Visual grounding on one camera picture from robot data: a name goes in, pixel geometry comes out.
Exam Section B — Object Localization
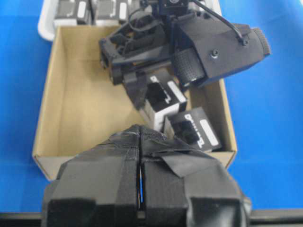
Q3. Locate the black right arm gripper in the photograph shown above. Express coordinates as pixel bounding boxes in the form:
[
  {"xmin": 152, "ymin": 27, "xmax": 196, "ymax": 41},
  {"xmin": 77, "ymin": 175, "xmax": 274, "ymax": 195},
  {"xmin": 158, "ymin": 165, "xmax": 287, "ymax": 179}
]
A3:
[{"xmin": 99, "ymin": 12, "xmax": 271, "ymax": 110}]

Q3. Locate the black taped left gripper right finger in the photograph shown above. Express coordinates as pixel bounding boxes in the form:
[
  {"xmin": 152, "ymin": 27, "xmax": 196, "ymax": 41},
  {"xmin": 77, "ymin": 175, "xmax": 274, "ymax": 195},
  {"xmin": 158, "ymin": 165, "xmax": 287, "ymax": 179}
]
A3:
[{"xmin": 140, "ymin": 127, "xmax": 251, "ymax": 227}]

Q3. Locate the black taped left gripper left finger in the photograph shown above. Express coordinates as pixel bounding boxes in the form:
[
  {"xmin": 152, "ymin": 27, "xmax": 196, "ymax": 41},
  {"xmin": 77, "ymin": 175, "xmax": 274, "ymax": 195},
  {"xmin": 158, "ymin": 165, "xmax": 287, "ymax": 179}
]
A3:
[{"xmin": 41, "ymin": 125, "xmax": 140, "ymax": 227}]

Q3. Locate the black white box being grasped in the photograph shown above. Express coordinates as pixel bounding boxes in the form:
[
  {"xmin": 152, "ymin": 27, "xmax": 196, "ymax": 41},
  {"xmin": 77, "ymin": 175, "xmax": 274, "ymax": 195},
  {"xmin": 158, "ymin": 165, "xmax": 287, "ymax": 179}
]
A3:
[{"xmin": 139, "ymin": 69, "xmax": 187, "ymax": 131}]

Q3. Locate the black white box in carton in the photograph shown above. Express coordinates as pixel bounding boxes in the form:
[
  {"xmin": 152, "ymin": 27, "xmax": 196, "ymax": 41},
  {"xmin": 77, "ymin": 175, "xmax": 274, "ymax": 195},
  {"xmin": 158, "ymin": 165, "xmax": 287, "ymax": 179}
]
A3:
[{"xmin": 163, "ymin": 107, "xmax": 222, "ymax": 152}]

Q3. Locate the brown cardboard box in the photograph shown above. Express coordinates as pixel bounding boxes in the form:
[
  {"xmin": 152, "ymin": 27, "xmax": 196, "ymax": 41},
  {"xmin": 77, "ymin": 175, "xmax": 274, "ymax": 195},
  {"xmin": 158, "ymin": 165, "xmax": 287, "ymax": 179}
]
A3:
[{"xmin": 32, "ymin": 25, "xmax": 238, "ymax": 182}]

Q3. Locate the black small box back middle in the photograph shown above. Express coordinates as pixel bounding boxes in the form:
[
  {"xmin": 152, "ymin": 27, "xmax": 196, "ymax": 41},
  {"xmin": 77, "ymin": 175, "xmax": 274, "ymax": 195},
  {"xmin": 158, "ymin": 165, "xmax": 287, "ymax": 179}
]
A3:
[{"xmin": 94, "ymin": 0, "xmax": 133, "ymax": 26}]

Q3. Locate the black small box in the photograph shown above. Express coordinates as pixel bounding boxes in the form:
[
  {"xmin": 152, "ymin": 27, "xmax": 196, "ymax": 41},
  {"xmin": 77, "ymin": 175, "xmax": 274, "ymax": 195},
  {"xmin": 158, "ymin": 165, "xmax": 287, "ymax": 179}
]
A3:
[
  {"xmin": 94, "ymin": 0, "xmax": 133, "ymax": 26},
  {"xmin": 53, "ymin": 0, "xmax": 92, "ymax": 27}
]

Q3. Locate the black small box back left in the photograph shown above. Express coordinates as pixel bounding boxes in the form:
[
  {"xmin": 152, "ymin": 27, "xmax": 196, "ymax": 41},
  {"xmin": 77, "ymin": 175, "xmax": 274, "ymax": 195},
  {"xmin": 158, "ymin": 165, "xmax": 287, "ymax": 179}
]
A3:
[{"xmin": 53, "ymin": 0, "xmax": 92, "ymax": 27}]

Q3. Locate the blue table cloth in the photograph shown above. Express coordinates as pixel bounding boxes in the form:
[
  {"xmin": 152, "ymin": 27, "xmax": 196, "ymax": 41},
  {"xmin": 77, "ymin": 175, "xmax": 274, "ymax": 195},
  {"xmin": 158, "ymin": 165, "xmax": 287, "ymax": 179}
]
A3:
[{"xmin": 0, "ymin": 0, "xmax": 303, "ymax": 212}]

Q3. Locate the white plastic tray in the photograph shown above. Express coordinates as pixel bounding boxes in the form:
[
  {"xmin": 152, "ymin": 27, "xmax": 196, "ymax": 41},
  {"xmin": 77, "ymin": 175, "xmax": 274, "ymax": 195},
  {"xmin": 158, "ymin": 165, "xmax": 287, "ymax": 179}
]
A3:
[{"xmin": 38, "ymin": 0, "xmax": 140, "ymax": 41}]

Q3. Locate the black wrist camera on gripper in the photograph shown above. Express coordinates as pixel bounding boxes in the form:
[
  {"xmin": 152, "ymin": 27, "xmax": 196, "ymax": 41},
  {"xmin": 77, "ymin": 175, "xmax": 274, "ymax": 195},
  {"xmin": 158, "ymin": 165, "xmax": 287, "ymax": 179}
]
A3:
[{"xmin": 158, "ymin": 0, "xmax": 189, "ymax": 16}]

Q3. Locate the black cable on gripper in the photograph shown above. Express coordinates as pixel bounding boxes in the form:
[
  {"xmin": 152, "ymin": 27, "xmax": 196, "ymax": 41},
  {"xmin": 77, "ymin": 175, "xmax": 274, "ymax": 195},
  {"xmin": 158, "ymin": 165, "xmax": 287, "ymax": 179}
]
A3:
[{"xmin": 191, "ymin": 0, "xmax": 249, "ymax": 45}]

